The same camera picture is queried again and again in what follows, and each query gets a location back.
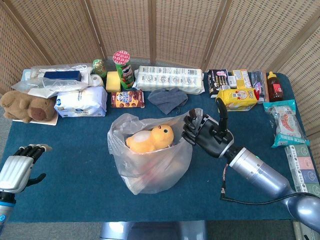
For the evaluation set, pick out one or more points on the clear plastic shopping bag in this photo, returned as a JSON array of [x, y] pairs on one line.
[[155, 170]]

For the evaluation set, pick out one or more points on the green Pringles can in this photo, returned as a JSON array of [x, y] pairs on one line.
[[125, 72]]

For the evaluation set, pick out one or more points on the brown capybara plush toy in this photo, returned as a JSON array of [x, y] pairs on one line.
[[37, 110]]

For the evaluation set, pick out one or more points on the light blue package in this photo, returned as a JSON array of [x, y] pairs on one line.
[[25, 75]]

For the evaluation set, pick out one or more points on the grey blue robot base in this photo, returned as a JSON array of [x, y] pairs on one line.
[[150, 231]]

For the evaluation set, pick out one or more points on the wicker folding screen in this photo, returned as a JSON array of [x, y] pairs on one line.
[[187, 30]]

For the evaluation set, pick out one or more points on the yellow duck plush toy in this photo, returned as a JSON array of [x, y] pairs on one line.
[[160, 136]]

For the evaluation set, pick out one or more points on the grey blue cloth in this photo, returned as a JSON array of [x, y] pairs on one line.
[[167, 100]]

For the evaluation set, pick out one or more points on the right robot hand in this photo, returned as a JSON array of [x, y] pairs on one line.
[[212, 140]]

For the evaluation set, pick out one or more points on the white flat board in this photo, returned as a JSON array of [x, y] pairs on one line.
[[50, 122]]

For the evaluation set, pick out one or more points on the amber honey bottle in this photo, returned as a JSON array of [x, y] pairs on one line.
[[274, 87]]

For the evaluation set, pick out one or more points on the colourful box row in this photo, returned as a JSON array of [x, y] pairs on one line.
[[303, 170]]

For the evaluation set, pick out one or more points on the teal snack package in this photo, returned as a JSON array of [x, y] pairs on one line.
[[287, 123]]

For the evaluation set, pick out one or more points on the dark toothbrush package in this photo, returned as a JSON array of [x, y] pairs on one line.
[[258, 82]]

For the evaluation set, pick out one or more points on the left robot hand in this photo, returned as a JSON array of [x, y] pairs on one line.
[[15, 172]]

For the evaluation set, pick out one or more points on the white tissue pack blue logo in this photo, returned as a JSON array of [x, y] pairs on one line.
[[80, 102]]

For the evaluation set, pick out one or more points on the brown cookie box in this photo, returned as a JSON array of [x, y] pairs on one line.
[[127, 98]]

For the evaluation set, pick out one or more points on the long white tissue roll pack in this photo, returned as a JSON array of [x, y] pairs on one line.
[[170, 78]]

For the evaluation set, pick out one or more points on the white yellow box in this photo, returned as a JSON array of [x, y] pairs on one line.
[[241, 77]]

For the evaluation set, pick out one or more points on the flat clear plastic bag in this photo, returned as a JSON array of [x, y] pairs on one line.
[[50, 83]]

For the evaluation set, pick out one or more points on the dark blue box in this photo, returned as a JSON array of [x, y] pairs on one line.
[[62, 75]]

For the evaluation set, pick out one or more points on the yellow wafer package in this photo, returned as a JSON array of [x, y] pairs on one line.
[[237, 98]]

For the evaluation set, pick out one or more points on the black snack package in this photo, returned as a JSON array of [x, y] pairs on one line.
[[217, 80]]

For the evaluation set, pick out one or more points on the blue felt table cover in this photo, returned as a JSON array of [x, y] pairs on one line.
[[75, 162]]

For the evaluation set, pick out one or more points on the yellow sponge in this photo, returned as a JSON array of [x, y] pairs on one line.
[[113, 81]]

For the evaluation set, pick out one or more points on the white tape roll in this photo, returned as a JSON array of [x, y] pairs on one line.
[[97, 80]]

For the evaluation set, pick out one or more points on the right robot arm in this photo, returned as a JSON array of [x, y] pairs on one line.
[[262, 172]]

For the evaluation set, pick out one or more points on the clear bag with blue box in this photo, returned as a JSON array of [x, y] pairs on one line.
[[62, 67]]

